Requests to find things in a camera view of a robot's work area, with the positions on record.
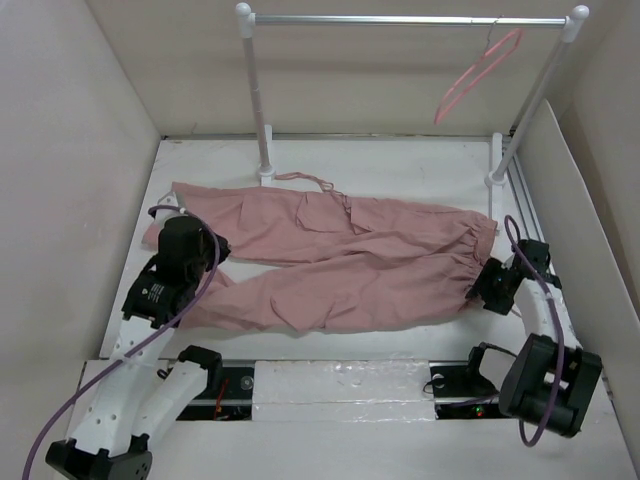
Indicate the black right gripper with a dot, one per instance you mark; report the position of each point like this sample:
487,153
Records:
481,285

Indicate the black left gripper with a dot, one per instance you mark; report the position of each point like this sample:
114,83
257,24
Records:
225,250

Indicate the pink trousers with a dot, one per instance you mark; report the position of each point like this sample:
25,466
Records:
335,262

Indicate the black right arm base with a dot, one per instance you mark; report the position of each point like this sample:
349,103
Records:
461,393

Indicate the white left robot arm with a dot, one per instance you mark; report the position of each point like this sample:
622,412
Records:
129,414

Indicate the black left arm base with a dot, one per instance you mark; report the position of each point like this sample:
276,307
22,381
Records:
228,399

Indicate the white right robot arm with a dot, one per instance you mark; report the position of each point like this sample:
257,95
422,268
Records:
552,380

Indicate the white clothes rack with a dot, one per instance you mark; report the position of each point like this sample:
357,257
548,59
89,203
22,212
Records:
326,71

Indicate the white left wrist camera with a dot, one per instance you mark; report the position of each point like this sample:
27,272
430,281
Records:
161,213

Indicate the aluminium side rail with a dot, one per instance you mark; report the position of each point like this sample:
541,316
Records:
537,235

